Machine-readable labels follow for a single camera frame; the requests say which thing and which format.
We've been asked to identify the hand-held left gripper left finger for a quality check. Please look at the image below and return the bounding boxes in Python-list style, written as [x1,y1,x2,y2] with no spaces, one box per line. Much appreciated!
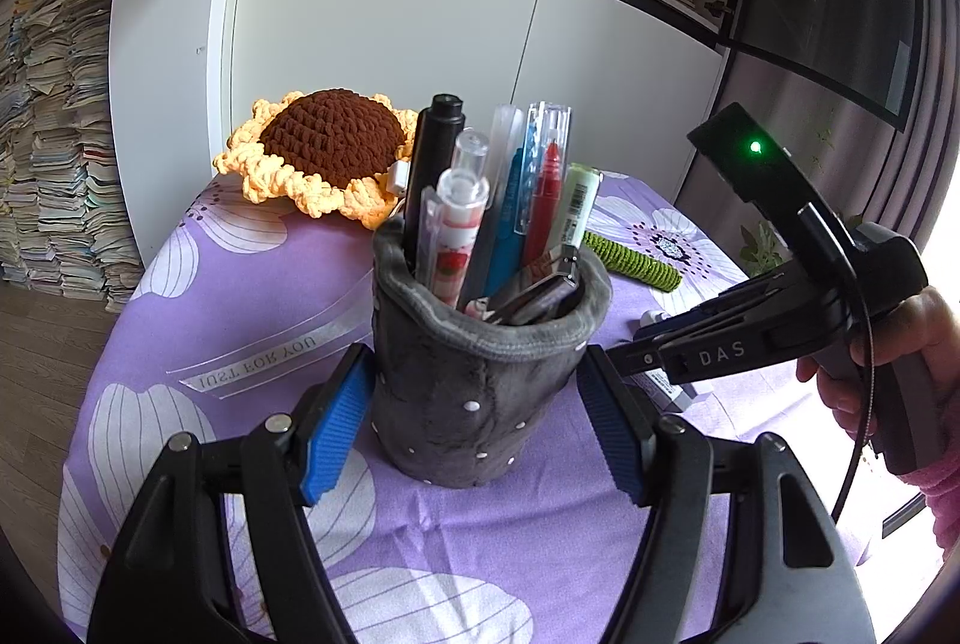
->
[86,344,376,644]

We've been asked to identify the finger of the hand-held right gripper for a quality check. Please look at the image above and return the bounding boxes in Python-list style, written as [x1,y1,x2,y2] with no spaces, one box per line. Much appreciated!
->
[632,273,797,346]
[604,336,677,383]

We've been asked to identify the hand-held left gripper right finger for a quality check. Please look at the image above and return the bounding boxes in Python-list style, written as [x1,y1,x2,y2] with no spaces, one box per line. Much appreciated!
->
[576,344,880,644]

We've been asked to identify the white sleeved eraser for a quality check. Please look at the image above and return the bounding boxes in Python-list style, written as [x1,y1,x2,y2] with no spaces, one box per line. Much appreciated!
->
[622,366,699,417]

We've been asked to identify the grey dotted pen holder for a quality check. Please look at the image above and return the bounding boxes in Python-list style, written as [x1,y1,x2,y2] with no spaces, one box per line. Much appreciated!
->
[370,216,613,490]

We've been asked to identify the green patterned pen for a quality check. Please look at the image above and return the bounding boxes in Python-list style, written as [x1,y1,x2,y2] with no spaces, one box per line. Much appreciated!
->
[559,161,604,256]

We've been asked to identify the red pen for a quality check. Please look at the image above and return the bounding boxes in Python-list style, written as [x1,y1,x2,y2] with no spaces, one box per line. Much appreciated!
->
[523,103,575,271]

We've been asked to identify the pink patterned pen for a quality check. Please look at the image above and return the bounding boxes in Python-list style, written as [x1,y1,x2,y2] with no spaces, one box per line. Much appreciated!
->
[417,166,493,310]

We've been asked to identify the clear capped pen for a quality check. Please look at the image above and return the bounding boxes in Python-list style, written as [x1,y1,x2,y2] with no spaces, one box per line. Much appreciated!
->
[451,126,493,181]

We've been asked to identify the black marker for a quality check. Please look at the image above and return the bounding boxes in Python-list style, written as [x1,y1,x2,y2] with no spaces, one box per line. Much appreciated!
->
[402,92,467,275]

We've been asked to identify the person's right hand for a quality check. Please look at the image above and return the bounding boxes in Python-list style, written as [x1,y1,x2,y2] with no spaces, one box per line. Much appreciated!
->
[796,285,960,458]

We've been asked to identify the green potted plant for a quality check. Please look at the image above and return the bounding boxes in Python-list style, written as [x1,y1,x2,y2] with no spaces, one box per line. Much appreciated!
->
[738,216,789,275]

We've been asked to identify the clear printed ribbon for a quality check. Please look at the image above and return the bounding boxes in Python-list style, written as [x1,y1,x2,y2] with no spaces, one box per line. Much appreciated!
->
[166,299,377,395]

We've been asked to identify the purple floral tablecloth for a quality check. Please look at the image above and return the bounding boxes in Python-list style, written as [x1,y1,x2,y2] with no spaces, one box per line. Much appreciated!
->
[56,168,879,644]

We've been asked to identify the crochet sunflower with green stem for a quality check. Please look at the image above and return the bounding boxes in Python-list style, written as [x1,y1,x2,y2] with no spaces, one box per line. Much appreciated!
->
[211,87,684,293]

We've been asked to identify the tall stacks of paper books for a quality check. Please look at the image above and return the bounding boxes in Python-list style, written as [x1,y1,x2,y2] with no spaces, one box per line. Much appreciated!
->
[0,0,148,316]

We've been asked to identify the white bookcase cabinet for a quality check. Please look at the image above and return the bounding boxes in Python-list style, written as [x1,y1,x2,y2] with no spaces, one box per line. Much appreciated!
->
[109,0,752,271]

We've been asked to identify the grey cable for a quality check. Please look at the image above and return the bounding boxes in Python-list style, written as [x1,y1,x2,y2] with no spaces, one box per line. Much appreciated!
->
[795,205,879,529]

